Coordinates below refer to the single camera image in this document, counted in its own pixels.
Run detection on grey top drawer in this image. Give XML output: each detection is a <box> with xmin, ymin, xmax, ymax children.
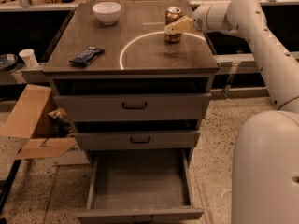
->
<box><xmin>54</xmin><ymin>94</ymin><xmax>210</xmax><ymax>122</ymax></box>

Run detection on dark blue snack bar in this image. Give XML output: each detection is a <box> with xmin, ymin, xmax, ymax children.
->
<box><xmin>70</xmin><ymin>47</ymin><xmax>104</xmax><ymax>67</ymax></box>

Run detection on dark round dish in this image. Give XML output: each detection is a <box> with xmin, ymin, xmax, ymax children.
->
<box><xmin>0</xmin><ymin>53</ymin><xmax>18</xmax><ymax>72</ymax></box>

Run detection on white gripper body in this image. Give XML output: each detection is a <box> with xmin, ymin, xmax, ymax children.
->
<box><xmin>192</xmin><ymin>3</ymin><xmax>231</xmax><ymax>33</ymax></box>

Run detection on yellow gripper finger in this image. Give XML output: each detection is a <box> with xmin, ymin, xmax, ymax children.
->
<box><xmin>164</xmin><ymin>16</ymin><xmax>193</xmax><ymax>35</ymax></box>

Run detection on grey drawer cabinet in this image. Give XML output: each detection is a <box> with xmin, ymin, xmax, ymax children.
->
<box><xmin>42</xmin><ymin>0</ymin><xmax>220</xmax><ymax>166</ymax></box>

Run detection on orange soda can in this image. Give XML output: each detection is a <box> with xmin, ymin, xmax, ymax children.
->
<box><xmin>164</xmin><ymin>7</ymin><xmax>184</xmax><ymax>44</ymax></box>

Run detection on grey middle drawer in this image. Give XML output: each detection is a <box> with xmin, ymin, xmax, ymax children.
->
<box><xmin>75</xmin><ymin>130</ymin><xmax>200</xmax><ymax>150</ymax></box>

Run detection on grey open bottom drawer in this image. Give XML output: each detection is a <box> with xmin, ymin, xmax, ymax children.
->
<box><xmin>77</xmin><ymin>149</ymin><xmax>204</xmax><ymax>224</ymax></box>

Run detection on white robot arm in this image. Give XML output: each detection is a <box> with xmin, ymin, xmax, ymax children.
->
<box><xmin>164</xmin><ymin>0</ymin><xmax>299</xmax><ymax>224</ymax></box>

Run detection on white paper cup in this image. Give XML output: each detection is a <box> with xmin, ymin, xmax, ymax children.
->
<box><xmin>19</xmin><ymin>49</ymin><xmax>39</xmax><ymax>68</ymax></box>

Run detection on white ceramic bowl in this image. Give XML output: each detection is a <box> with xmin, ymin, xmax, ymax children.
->
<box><xmin>93</xmin><ymin>2</ymin><xmax>121</xmax><ymax>25</ymax></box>

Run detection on brown cardboard box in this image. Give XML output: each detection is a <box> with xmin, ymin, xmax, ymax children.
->
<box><xmin>0</xmin><ymin>84</ymin><xmax>77</xmax><ymax>160</ymax></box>

